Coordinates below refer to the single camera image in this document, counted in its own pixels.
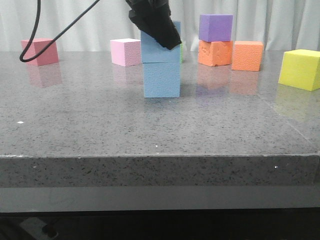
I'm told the smooth orange foam cube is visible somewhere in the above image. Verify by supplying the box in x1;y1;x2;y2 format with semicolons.
231;41;264;72

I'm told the light blue foam cube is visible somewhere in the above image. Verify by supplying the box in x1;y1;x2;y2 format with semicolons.
140;31;181;63
142;62;181;98

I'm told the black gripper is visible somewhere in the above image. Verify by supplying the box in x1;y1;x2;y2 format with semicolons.
126;0;182;50

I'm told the grey curtain backdrop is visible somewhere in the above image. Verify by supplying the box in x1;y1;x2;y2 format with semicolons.
0;0;320;52

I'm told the pink foam cube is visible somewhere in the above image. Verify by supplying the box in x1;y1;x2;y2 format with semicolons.
110;38;142;67

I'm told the purple foam cube on orange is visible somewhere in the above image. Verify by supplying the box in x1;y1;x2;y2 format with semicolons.
199;14;233;42

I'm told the green foam cube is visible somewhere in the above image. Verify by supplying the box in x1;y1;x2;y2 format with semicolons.
179;42;184;64

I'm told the black cable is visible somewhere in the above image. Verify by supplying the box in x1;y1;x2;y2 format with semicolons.
19;0;101;63

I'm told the red foam cube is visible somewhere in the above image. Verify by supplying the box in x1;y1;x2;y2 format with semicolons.
20;37;60;67

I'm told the dented orange foam cube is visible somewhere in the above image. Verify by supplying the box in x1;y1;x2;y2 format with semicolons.
198;40;233;67

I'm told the yellow foam cube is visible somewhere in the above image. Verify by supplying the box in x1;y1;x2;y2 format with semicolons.
278;49;320;92

